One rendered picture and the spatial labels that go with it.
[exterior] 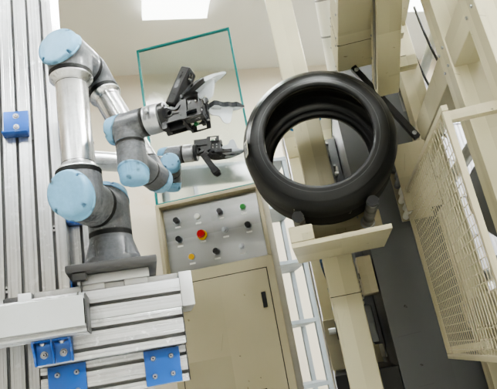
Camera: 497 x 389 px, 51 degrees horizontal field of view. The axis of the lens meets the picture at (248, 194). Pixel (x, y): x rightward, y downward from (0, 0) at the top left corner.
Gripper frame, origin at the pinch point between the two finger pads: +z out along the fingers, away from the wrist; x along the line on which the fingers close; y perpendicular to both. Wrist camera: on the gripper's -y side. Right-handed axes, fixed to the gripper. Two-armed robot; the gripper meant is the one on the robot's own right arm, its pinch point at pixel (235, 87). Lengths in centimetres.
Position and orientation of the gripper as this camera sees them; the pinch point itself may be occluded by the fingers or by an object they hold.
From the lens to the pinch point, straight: 133.4
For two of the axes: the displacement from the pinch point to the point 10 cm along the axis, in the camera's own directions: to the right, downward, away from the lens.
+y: 1.4, 8.9, -4.3
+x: -2.8, -3.8, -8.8
